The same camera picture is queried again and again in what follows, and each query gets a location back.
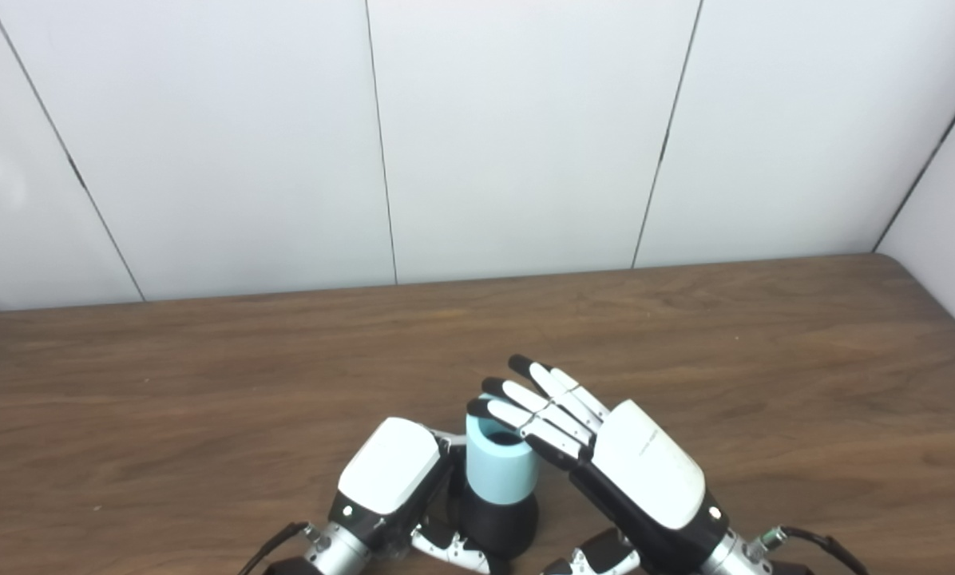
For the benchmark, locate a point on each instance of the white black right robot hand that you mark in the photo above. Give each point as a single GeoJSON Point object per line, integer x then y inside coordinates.
{"type": "Point", "coordinates": [645, 471]}

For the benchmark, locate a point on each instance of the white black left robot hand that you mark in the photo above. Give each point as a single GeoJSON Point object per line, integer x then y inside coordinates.
{"type": "Point", "coordinates": [386, 471]}

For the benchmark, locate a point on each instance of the black flared nozzle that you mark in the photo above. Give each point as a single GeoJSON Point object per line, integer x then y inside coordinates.
{"type": "Point", "coordinates": [497, 523]}

